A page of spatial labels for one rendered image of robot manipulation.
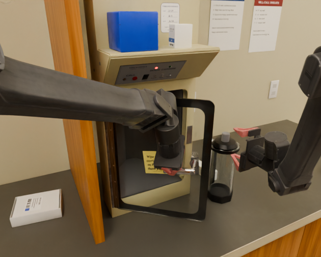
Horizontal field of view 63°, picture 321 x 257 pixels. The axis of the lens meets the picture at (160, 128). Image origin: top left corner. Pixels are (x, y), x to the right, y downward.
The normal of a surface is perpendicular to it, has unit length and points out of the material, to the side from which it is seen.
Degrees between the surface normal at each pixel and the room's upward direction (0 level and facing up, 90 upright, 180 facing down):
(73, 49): 90
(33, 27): 90
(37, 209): 0
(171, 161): 26
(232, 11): 90
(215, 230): 0
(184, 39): 90
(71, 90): 59
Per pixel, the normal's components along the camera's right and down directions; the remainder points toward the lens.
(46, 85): 0.82, -0.37
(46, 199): 0.00, -0.92
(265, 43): 0.44, 0.35
